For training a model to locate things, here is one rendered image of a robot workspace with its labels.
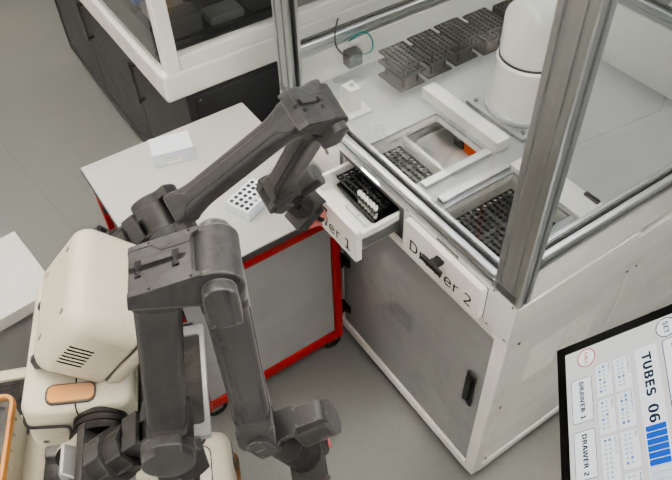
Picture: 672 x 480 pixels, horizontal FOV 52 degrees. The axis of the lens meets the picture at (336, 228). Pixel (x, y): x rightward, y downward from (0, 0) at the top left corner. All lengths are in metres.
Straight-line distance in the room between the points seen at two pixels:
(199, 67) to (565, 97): 1.46
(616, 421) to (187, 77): 1.69
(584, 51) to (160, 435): 0.85
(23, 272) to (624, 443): 1.54
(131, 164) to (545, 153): 1.39
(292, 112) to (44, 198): 2.38
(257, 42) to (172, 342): 1.73
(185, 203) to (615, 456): 0.88
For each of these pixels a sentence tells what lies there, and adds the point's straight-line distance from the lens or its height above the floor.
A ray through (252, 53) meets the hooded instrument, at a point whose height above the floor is 0.87.
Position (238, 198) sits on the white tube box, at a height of 0.80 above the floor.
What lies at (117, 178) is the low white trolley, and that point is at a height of 0.76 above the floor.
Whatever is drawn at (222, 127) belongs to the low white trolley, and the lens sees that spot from 2.35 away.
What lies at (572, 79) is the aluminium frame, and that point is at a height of 1.54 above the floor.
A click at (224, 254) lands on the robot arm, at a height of 1.62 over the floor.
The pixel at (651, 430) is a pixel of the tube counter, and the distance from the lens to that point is 1.32.
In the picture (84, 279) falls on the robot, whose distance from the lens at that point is 1.12.
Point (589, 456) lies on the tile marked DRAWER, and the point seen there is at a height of 1.01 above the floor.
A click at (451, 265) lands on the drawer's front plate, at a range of 1.68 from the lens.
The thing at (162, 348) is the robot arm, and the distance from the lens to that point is 0.88.
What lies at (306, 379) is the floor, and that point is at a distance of 2.56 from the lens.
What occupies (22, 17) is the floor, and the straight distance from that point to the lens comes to 4.92.
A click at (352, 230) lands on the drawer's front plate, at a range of 1.73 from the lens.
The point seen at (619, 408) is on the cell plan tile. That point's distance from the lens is 1.37.
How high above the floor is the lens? 2.19
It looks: 47 degrees down
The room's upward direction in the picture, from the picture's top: 2 degrees counter-clockwise
